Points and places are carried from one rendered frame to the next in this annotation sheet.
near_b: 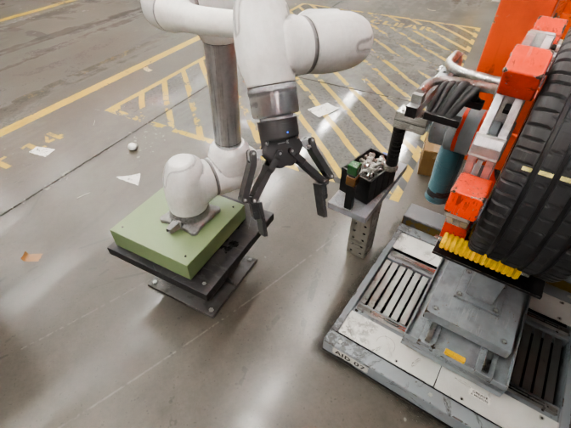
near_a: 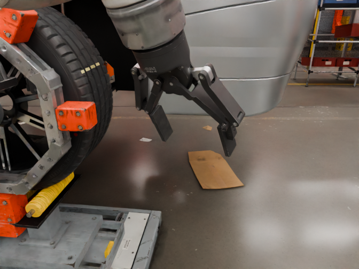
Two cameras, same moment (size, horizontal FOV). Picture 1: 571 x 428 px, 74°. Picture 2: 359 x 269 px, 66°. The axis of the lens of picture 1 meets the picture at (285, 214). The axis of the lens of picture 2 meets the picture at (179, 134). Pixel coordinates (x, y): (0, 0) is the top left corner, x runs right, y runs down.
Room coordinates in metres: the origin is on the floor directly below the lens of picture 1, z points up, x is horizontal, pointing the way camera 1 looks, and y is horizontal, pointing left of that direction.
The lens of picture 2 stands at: (0.79, 0.38, 1.12)
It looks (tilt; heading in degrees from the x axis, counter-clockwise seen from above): 23 degrees down; 243
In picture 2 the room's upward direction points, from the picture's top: straight up
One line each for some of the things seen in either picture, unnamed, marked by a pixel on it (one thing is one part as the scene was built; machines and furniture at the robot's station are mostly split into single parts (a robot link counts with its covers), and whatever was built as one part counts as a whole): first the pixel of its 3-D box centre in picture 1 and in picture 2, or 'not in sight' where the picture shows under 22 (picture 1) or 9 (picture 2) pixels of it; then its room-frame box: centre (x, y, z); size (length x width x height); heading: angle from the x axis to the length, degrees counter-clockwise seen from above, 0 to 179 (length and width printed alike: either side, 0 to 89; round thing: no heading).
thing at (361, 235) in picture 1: (364, 218); not in sight; (1.30, -0.38, 0.21); 0.10 x 0.10 x 0.42; 56
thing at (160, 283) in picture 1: (199, 252); not in sight; (1.14, 0.39, 0.15); 0.50 x 0.50 x 0.30; 62
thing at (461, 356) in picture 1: (469, 313); (59, 250); (0.83, -0.73, 0.13); 0.50 x 0.36 x 0.10; 146
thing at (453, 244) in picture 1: (479, 255); (52, 190); (0.81, -0.63, 0.51); 0.29 x 0.06 x 0.06; 56
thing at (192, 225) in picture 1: (186, 212); not in sight; (1.12, 0.40, 0.41); 0.22 x 0.18 x 0.06; 152
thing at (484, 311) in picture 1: (489, 276); (43, 215); (0.87, -0.76, 0.32); 0.40 x 0.30 x 0.28; 146
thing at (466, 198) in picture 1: (467, 196); (76, 116); (0.70, -0.44, 0.85); 0.09 x 0.08 x 0.07; 146
